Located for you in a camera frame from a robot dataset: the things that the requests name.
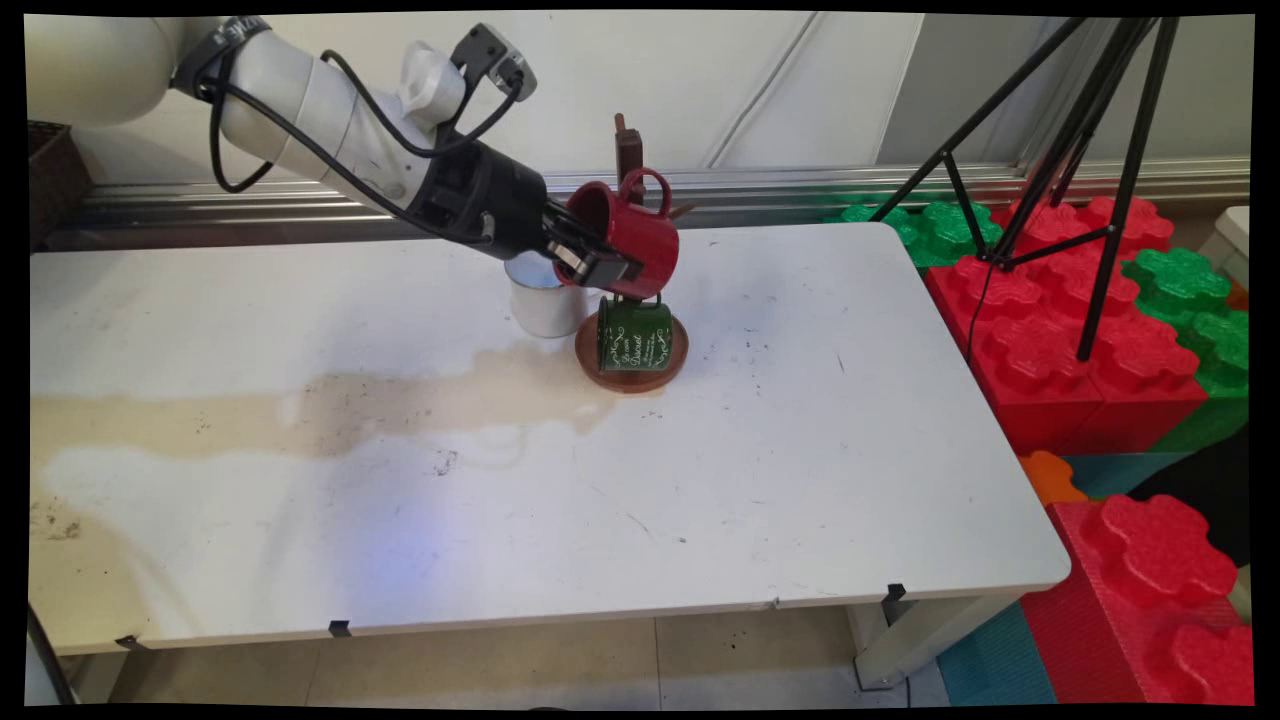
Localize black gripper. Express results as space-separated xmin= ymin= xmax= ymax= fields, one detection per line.
xmin=408 ymin=138 xmax=643 ymax=292

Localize red enamel mug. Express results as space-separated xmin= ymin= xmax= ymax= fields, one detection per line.
xmin=555 ymin=168 xmax=681 ymax=301

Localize white enamel mug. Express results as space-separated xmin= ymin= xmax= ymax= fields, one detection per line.
xmin=504 ymin=250 xmax=591 ymax=339

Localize brown wooden mug tree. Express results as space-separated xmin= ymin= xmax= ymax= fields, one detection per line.
xmin=575 ymin=113 xmax=697 ymax=394

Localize green enamel mug with lettering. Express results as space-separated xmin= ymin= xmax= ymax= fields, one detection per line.
xmin=596 ymin=292 xmax=674 ymax=374

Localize green foam block with studs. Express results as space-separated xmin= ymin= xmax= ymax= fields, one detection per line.
xmin=825 ymin=198 xmax=1005 ymax=269
xmin=1120 ymin=248 xmax=1251 ymax=453

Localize large red foam block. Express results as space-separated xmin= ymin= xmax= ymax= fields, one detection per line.
xmin=925 ymin=250 xmax=1209 ymax=457

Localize white table leg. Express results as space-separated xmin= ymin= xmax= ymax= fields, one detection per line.
xmin=848 ymin=590 xmax=1023 ymax=691

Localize orange foam block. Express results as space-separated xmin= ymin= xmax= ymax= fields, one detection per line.
xmin=1020 ymin=450 xmax=1090 ymax=506

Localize black tripod stand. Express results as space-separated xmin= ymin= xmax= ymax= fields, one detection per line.
xmin=868 ymin=15 xmax=1181 ymax=363

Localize red foam block behind tripod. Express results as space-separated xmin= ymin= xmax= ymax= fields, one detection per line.
xmin=1000 ymin=180 xmax=1176 ymax=263

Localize teal foam floor mat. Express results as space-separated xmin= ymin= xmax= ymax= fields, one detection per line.
xmin=935 ymin=600 xmax=1059 ymax=706

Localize white box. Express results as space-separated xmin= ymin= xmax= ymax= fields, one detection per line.
xmin=1195 ymin=207 xmax=1251 ymax=291

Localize red foam block with studs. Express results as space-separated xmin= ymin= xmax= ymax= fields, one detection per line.
xmin=1020 ymin=494 xmax=1256 ymax=706

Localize aluminium wall rail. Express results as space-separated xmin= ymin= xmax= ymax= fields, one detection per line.
xmin=80 ymin=158 xmax=1251 ymax=251

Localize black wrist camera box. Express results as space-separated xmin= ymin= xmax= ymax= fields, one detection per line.
xmin=450 ymin=22 xmax=539 ymax=101

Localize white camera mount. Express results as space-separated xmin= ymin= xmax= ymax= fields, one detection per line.
xmin=398 ymin=42 xmax=468 ymax=128

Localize white wall cable conduit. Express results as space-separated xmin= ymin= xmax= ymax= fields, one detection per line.
xmin=700 ymin=12 xmax=851 ymax=171

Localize thin black tripod cable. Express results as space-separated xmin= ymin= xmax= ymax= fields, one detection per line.
xmin=964 ymin=262 xmax=997 ymax=367

